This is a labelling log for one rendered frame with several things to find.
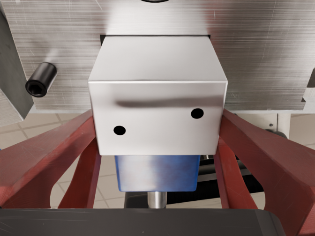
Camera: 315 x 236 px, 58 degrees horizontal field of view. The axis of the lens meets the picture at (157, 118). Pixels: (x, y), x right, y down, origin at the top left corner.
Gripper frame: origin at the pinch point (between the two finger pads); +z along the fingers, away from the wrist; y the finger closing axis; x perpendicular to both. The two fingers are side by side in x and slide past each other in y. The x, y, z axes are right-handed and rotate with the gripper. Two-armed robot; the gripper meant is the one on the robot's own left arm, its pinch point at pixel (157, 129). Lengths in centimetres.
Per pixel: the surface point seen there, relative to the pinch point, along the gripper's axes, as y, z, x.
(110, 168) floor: 25, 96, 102
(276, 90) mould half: -6.5, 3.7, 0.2
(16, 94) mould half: 10.5, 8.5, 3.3
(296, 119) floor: -64, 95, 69
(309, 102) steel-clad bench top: -14.3, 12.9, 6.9
